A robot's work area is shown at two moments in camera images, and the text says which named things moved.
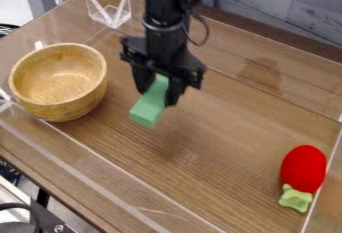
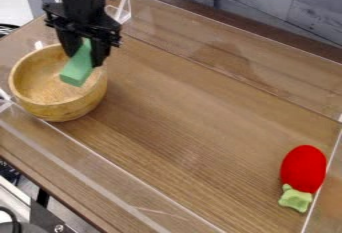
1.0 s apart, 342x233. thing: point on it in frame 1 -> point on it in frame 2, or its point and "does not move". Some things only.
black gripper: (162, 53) -> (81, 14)
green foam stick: (150, 105) -> (79, 69)
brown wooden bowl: (58, 81) does not move
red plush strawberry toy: (304, 168) does not move
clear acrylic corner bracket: (109, 15) does not move
